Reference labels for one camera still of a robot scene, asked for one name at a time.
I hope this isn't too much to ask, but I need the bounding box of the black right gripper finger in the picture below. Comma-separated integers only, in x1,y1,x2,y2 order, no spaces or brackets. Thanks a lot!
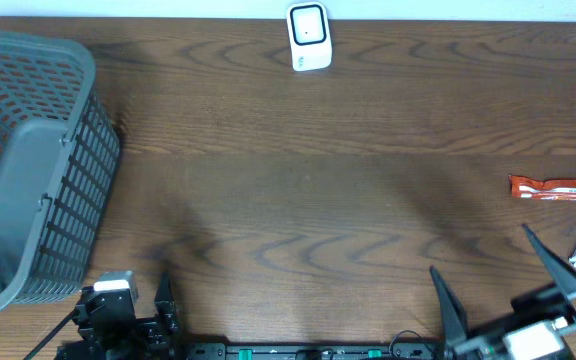
522,224,576,300
429,266,468,345

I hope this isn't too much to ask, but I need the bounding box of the orange red candy wrapper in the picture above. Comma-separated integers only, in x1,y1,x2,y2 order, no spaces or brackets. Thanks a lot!
509,175,576,201

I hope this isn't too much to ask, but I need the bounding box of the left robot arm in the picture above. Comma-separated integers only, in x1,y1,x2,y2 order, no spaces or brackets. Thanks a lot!
55,271,187,360

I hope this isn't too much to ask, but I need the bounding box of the white barcode scanner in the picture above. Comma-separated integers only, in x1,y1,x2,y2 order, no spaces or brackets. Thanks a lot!
286,1,332,72

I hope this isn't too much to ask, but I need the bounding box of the grey plastic mesh basket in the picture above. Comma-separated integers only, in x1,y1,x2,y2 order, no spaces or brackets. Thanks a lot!
0,31,120,311

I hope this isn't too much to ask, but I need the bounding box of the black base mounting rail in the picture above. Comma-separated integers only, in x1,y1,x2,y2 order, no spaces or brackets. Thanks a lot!
185,338,439,360

